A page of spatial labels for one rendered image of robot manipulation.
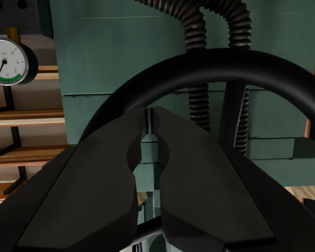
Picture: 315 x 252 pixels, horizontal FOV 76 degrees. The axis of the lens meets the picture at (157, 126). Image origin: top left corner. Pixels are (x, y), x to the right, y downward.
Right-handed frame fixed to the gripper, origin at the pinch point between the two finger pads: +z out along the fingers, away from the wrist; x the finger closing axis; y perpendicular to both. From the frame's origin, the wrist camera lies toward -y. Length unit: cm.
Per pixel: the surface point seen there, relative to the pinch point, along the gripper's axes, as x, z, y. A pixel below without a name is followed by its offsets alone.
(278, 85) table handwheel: 10.7, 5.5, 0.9
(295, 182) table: 27.2, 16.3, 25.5
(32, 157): -145, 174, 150
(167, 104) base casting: 2.6, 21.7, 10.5
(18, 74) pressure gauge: -18.4, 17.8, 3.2
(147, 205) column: -4, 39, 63
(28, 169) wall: -180, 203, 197
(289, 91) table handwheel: 11.7, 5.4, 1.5
